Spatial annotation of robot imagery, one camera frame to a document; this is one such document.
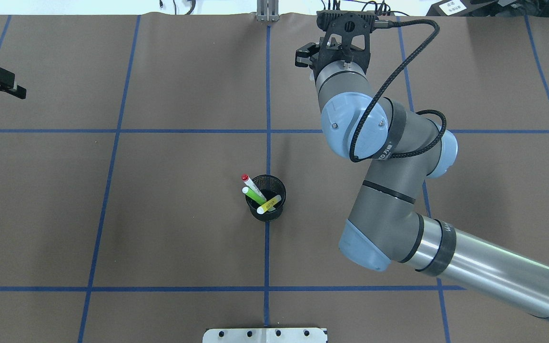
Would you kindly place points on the black mesh pen cup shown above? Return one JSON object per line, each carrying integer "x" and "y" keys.
{"x": 271, "y": 187}

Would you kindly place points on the red capped white marker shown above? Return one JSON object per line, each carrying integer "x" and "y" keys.
{"x": 248, "y": 181}

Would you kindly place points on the brown paper table cover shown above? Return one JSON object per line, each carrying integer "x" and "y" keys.
{"x": 122, "y": 217}

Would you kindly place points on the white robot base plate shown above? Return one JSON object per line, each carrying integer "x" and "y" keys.
{"x": 266, "y": 335}

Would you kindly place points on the yellow highlighter pen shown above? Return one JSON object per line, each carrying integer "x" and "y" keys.
{"x": 269, "y": 206}

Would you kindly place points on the green highlighter pen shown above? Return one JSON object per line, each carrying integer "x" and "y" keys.
{"x": 248, "y": 192}

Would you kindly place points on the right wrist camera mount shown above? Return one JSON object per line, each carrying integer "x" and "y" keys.
{"x": 346, "y": 36}

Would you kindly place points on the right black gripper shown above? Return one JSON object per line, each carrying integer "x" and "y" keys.
{"x": 307, "y": 51}

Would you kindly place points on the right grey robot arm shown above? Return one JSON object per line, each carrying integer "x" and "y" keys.
{"x": 403, "y": 149}

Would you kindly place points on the black device with label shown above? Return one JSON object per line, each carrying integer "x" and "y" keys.
{"x": 452, "y": 8}

